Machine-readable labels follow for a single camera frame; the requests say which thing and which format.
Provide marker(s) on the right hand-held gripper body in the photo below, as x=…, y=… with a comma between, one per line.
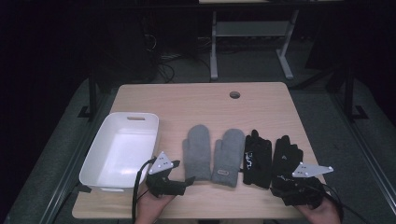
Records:
x=299, y=193

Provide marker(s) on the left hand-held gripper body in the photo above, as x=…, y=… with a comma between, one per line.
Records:
x=162, y=185

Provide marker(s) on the black glove with white print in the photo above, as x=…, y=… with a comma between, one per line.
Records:
x=260, y=168
x=285, y=152

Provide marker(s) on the grey knitted mitten with label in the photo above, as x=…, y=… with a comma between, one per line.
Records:
x=229, y=155

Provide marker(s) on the white plastic basket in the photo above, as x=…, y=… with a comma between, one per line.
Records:
x=124, y=149

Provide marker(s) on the person's left hand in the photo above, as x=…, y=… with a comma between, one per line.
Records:
x=152, y=208

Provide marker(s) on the person's right hand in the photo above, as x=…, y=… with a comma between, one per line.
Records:
x=320, y=214

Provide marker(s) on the grey metal floor rail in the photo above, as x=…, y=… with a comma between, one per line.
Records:
x=373, y=174
x=63, y=186

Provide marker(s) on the small black bracket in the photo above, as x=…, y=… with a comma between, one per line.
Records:
x=83, y=188

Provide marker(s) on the black metal stand post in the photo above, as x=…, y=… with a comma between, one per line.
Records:
x=92, y=93
x=348, y=93

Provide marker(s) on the grey metal frame desk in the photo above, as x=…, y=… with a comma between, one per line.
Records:
x=249, y=28

